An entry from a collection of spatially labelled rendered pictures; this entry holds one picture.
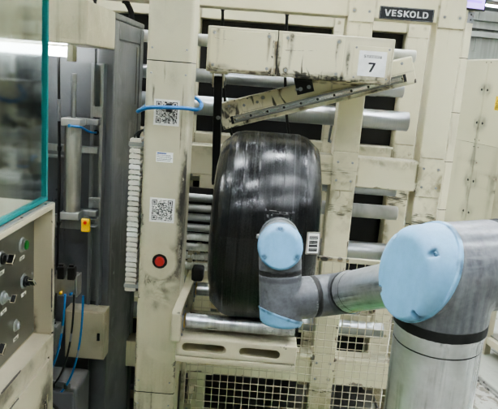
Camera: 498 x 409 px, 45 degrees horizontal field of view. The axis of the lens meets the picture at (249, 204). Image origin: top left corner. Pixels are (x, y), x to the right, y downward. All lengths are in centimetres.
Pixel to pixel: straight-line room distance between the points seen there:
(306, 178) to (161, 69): 52
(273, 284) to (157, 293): 72
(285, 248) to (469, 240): 54
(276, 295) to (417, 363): 52
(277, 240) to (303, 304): 15
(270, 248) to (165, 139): 68
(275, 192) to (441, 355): 93
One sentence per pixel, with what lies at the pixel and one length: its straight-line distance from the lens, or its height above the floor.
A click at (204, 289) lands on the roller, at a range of 209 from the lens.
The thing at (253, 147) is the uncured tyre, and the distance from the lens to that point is 171.
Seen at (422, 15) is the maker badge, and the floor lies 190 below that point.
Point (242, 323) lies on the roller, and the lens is 182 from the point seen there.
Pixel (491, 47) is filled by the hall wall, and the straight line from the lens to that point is 1330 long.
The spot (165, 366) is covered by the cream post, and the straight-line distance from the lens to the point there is 199.
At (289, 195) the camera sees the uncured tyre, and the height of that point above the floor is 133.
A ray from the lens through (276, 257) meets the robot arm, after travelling 122.
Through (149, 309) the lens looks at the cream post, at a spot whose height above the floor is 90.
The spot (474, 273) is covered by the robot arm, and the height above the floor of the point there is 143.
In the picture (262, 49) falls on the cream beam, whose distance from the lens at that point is 201.
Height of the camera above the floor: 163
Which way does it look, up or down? 12 degrees down
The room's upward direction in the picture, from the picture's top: 4 degrees clockwise
